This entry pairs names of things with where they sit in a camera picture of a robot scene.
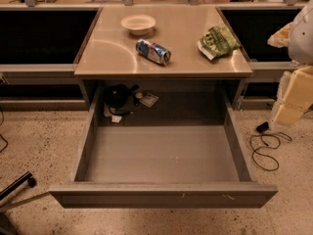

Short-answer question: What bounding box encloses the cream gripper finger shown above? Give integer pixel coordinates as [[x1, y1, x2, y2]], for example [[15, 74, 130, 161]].
[[267, 23, 291, 48], [272, 66, 313, 126]]

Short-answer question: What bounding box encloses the grey top drawer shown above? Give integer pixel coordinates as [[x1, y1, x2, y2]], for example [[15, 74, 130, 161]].
[[49, 88, 278, 209]]

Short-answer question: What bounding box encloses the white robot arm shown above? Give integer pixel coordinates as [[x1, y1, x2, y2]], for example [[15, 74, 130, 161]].
[[267, 0, 313, 130]]

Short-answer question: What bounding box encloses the grey drawer cabinet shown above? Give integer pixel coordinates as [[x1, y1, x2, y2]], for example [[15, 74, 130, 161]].
[[74, 4, 252, 105]]

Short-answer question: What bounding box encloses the black round object behind drawer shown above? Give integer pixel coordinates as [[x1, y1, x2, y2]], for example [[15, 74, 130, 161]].
[[104, 84, 139, 117]]

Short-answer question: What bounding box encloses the green chip bag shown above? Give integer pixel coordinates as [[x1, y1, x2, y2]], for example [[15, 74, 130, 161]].
[[197, 23, 240, 61]]

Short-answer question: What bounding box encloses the crushed blue soda can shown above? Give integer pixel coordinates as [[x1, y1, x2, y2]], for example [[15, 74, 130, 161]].
[[136, 38, 171, 66]]

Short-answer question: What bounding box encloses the white paper bowl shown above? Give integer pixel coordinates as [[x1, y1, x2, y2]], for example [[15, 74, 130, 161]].
[[120, 15, 156, 36]]

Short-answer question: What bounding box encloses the white paper card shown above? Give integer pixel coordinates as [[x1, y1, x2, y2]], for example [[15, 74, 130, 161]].
[[140, 93, 158, 108]]

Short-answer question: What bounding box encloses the black chair leg with caster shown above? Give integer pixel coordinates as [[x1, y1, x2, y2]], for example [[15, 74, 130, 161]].
[[0, 171, 36, 201]]

